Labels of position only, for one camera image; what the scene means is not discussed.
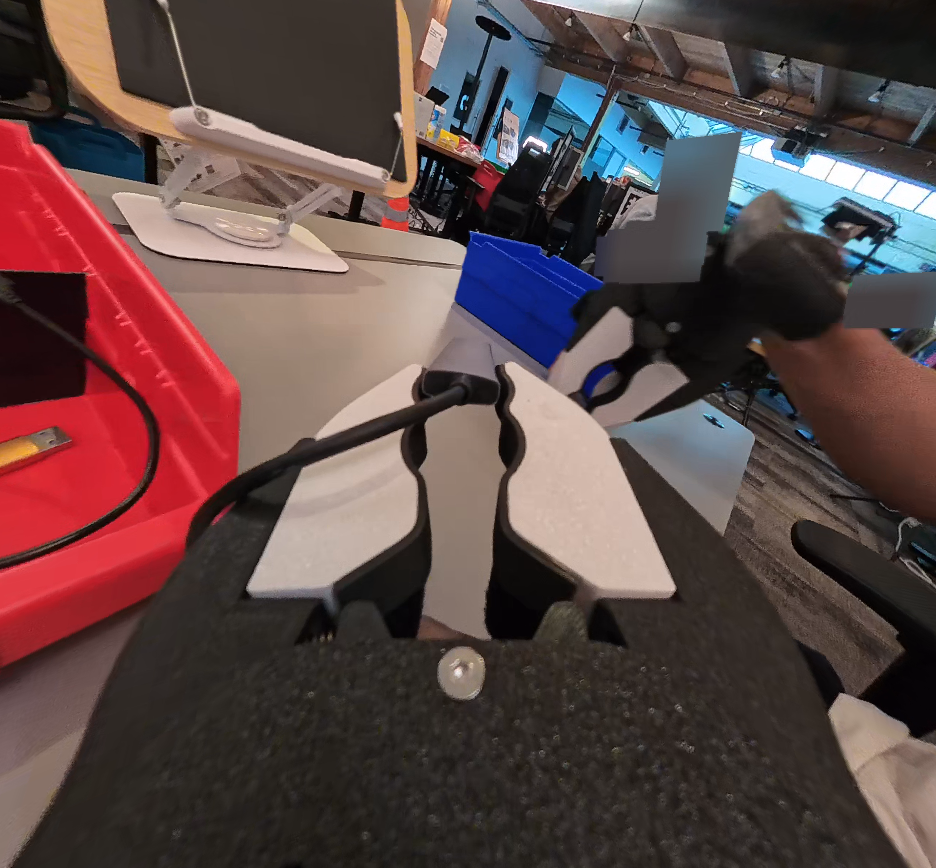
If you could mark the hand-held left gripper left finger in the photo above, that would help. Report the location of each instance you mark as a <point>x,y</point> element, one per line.
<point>344,531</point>

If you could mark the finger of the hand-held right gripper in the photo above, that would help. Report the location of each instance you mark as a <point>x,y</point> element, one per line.
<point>599,349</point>
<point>651,389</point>

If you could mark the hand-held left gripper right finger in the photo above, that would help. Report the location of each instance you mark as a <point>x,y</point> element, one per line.
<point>578,517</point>

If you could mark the blue storage bin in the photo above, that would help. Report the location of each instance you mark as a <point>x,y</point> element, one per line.
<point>512,297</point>

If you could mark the grey USB hub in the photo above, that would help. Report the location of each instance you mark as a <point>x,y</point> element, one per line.
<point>464,363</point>

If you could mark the red storage bin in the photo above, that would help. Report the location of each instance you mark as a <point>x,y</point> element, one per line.
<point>146,334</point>
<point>488,173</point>

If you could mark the person's right forearm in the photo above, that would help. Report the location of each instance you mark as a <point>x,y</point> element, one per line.
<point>863,407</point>

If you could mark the grey desk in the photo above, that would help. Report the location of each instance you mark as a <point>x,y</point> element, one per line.
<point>329,341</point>

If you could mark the black office chair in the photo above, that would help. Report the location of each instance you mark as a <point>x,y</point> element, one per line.
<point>519,202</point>

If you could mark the orange traffic cone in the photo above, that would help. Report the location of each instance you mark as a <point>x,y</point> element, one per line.
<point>397,215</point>

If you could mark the wooden table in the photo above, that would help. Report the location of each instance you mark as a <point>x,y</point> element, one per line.
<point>453,151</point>

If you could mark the white wipes canister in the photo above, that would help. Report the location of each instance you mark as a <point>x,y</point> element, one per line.
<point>440,123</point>

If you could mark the white cardboard box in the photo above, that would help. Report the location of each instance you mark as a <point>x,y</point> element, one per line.
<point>425,114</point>

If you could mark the black floor lamp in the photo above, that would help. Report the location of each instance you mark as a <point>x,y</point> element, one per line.
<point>493,27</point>

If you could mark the white paper notice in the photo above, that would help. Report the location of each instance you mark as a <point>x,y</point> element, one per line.
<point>435,45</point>

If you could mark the black bin divider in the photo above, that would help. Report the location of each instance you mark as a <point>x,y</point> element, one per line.
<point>44,341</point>

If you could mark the person's cream shirt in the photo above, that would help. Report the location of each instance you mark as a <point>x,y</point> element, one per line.
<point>892,795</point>

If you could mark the blue storage basket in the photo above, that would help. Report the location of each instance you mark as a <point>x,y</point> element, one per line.
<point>95,147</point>

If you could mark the white stand with black board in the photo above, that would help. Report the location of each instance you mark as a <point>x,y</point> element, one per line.
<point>256,41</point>

